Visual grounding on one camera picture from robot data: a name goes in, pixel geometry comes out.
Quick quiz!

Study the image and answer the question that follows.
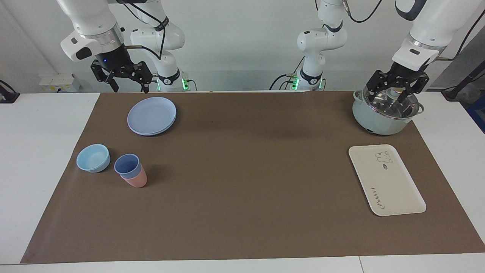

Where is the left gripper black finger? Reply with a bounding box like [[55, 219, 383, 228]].
[[366, 70, 393, 102], [402, 74, 430, 100]]

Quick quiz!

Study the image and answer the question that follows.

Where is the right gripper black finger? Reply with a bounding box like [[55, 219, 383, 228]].
[[91, 61, 119, 93], [129, 61, 153, 94]]

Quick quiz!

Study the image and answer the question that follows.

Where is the blue cup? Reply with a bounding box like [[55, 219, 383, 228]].
[[114, 154, 142, 179]]

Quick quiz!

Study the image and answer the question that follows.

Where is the pink cup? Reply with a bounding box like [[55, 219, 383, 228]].
[[120, 167, 147, 188]]

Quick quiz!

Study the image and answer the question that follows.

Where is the cream rectangular tray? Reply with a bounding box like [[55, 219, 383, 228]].
[[348, 144, 427, 217]]

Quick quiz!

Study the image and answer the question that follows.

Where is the glass pot lid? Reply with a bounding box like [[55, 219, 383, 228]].
[[362, 85, 420, 119]]

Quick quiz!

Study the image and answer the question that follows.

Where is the black stand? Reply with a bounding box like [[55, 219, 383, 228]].
[[441, 63, 485, 101]]

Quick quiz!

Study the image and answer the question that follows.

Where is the pale green pot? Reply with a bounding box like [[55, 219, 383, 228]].
[[352, 90, 425, 136]]

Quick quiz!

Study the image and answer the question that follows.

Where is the blue plate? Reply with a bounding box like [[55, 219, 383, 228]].
[[127, 97, 177, 136]]

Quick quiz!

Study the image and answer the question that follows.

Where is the blue box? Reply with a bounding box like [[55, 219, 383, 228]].
[[467, 95, 485, 133]]

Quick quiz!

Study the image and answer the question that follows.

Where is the light blue bowl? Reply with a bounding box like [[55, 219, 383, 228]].
[[76, 144, 111, 173]]

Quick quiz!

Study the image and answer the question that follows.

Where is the brown table mat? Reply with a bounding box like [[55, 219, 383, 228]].
[[21, 91, 485, 264]]

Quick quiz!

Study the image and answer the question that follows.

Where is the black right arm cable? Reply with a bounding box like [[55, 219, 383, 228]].
[[117, 0, 169, 61]]

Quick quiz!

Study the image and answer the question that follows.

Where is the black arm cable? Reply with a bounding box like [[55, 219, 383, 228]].
[[117, 0, 169, 61], [343, 0, 485, 61]]

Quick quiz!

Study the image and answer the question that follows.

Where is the white wall socket strip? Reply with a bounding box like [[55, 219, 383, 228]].
[[39, 74, 81, 93]]

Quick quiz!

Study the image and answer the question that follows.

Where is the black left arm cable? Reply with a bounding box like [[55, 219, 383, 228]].
[[343, 0, 485, 61]]

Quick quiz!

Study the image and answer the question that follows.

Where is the black clamp mount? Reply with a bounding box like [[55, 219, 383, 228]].
[[0, 80, 20, 104]]

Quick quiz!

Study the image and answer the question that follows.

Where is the black left base cable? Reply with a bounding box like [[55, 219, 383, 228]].
[[269, 57, 305, 91]]

